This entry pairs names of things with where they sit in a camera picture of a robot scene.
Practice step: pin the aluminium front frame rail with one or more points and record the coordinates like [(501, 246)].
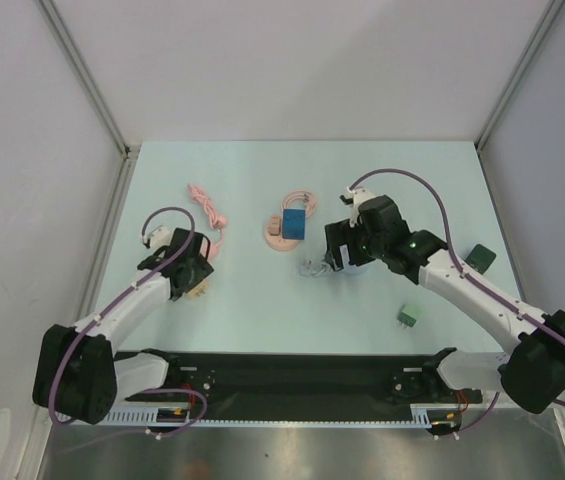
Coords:
[(89, 394)]

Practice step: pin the dark green cube adapter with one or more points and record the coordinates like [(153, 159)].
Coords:
[(480, 258)]

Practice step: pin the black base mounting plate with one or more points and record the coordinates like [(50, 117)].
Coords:
[(299, 408)]

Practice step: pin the round pink power strip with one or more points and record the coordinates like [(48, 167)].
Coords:
[(280, 243)]

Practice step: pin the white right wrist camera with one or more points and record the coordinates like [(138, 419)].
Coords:
[(354, 198)]

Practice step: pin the green plug adapter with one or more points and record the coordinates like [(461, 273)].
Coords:
[(409, 315)]

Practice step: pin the long pink power strip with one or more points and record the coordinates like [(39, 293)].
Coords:
[(209, 249)]

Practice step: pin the left aluminium side rail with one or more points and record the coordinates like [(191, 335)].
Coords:
[(106, 233)]

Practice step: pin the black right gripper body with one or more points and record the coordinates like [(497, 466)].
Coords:
[(337, 245)]

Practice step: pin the left aluminium frame post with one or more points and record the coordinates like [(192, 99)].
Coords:
[(78, 65)]

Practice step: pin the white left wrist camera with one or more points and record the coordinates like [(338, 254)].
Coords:
[(159, 237)]

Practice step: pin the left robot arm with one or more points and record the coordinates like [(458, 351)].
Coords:
[(95, 340)]

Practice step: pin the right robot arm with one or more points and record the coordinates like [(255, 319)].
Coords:
[(530, 367)]

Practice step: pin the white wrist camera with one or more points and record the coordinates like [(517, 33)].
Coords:
[(159, 237), (354, 198)]

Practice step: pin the pink brown USB charger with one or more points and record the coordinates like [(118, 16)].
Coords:
[(274, 226)]

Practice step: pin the blue cube socket adapter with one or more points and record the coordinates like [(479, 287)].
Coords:
[(293, 224)]

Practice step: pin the tan cube plug adapter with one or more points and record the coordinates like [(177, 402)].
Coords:
[(199, 290)]

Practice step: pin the aluminium frame post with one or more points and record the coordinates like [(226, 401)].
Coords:
[(521, 70), (78, 65)]

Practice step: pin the right aluminium frame post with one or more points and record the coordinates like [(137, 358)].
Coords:
[(521, 70)]

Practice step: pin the round blue power strip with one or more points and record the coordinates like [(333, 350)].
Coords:
[(322, 268)]

